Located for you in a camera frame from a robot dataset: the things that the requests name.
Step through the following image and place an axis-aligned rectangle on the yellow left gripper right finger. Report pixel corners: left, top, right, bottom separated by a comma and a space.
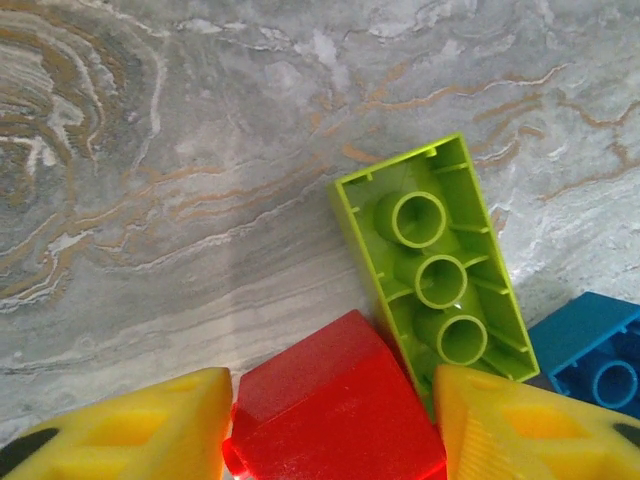
432, 363, 640, 480

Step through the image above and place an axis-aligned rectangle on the red lego brick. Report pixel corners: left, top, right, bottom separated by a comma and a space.
221, 308, 448, 480

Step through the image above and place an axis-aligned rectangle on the lime green lego brick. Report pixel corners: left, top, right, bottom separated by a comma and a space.
326, 131, 542, 420

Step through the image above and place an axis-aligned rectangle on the blue lego brick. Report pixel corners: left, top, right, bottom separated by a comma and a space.
527, 290, 640, 422

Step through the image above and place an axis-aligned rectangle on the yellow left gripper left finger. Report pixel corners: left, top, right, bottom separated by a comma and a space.
0, 366, 236, 480

